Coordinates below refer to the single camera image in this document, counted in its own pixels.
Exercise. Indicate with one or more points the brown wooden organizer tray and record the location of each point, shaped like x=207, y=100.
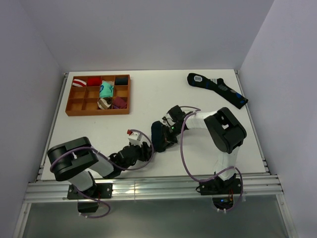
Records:
x=82, y=101

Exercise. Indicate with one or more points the aluminium table frame rail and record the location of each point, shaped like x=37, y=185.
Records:
x=149, y=188

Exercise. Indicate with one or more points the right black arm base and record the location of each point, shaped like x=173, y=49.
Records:
x=227, y=188

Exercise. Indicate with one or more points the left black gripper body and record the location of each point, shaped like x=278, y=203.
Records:
x=140, y=154

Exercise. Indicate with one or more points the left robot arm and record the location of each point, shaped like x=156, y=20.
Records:
x=71, y=160

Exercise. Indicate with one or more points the dark navy sock roll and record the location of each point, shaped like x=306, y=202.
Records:
x=120, y=81

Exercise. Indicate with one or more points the teal sock roll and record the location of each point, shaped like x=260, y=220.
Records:
x=106, y=90

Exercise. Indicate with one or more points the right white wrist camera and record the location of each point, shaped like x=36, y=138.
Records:
x=167, y=120

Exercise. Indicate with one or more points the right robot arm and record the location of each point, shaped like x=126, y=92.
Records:
x=226, y=131

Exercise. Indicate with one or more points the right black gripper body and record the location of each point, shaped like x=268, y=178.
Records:
x=171, y=134

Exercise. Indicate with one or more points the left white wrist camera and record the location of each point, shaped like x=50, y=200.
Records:
x=135, y=138

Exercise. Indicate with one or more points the purple sock roll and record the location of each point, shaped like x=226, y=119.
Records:
x=119, y=103

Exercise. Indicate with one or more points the red white striped sock roll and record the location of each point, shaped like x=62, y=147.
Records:
x=79, y=83

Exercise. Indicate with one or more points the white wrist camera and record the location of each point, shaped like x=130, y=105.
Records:
x=167, y=120
x=135, y=138

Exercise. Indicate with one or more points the brown white sock roll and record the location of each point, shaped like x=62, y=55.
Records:
x=105, y=103

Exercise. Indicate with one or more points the black blue patterned sock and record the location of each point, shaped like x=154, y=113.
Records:
x=219, y=87

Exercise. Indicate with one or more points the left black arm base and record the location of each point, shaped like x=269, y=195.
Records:
x=90, y=200

